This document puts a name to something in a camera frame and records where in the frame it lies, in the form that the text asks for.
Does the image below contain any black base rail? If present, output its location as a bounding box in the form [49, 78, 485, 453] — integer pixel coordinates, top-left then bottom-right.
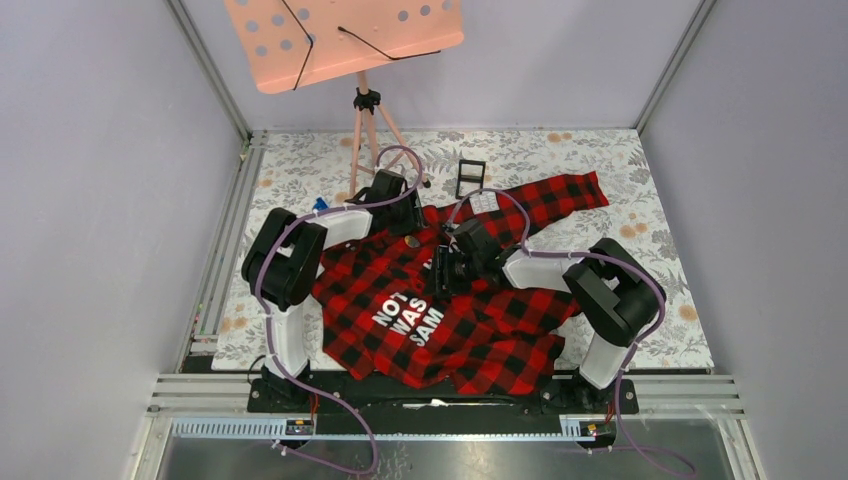
[247, 371, 640, 436]

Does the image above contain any small round brooch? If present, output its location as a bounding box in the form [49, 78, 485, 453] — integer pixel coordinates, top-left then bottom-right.
[404, 235, 421, 248]

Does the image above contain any purple cable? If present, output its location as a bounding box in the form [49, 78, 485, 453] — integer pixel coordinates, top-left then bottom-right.
[440, 188, 698, 480]
[254, 144, 425, 477]

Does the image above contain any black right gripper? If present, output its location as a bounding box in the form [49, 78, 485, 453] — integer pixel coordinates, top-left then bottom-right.
[422, 246, 483, 299]

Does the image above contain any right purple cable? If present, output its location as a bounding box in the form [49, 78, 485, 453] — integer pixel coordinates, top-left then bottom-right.
[440, 188, 698, 480]

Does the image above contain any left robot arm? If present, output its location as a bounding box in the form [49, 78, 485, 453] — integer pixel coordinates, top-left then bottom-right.
[241, 170, 423, 411]

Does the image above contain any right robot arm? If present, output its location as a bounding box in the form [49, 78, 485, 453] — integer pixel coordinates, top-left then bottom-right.
[424, 219, 666, 412]

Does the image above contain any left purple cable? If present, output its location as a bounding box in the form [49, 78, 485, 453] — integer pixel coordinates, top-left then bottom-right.
[254, 144, 425, 477]

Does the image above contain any floral patterned table mat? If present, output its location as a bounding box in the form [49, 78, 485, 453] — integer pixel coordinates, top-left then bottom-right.
[237, 130, 714, 370]

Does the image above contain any black brooch holder frame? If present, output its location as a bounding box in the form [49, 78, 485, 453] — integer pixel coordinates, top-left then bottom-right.
[455, 158, 486, 200]

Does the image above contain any pink music stand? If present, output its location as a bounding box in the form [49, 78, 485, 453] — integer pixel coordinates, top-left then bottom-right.
[224, 0, 464, 192]

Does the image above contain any red black plaid shirt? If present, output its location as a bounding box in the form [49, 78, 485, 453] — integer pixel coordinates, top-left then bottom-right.
[312, 205, 579, 395]

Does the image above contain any small blue plastic object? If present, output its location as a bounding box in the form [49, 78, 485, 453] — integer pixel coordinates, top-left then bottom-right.
[313, 197, 329, 212]

